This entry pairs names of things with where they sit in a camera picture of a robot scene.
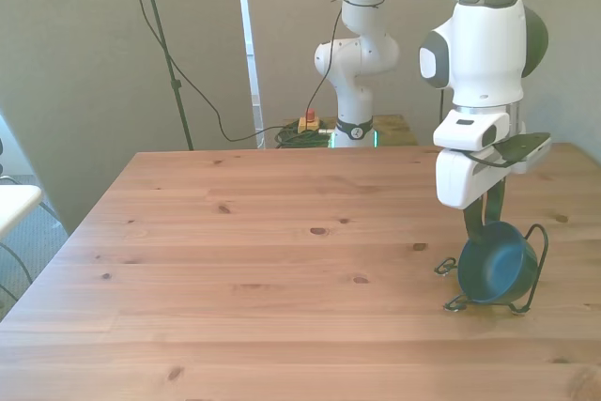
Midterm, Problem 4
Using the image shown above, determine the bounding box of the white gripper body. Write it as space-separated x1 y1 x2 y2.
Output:
435 146 528 211

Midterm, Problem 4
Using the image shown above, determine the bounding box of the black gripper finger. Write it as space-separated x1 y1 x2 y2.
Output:
485 178 507 224
462 198 492 245

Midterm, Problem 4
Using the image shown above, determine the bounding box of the blue bowl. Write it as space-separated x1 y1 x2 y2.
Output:
457 221 539 305

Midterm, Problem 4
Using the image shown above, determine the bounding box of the yellow emergency stop button box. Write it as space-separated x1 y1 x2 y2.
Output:
298 108 321 134

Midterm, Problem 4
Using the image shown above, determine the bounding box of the white side table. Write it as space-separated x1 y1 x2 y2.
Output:
0 183 43 238

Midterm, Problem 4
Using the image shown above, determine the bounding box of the dark wrist camera box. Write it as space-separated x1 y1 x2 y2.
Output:
495 131 553 175

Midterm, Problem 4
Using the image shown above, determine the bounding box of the black wire dish rack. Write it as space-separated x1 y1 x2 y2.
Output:
433 224 550 316

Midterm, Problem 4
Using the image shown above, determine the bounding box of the coiled dark cable bundle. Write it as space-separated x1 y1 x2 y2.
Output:
274 122 337 149

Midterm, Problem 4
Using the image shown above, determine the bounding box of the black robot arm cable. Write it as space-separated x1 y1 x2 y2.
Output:
302 0 389 132

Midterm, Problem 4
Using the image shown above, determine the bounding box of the black camera stand cable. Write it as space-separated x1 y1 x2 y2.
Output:
119 0 292 143

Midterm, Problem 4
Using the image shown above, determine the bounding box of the white divider post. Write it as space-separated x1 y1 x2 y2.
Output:
233 0 265 149

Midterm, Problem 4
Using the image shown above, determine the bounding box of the black camera stand pole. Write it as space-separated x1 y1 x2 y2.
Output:
119 0 195 151

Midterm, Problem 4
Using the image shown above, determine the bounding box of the black floor cable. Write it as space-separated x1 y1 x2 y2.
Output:
0 241 37 301

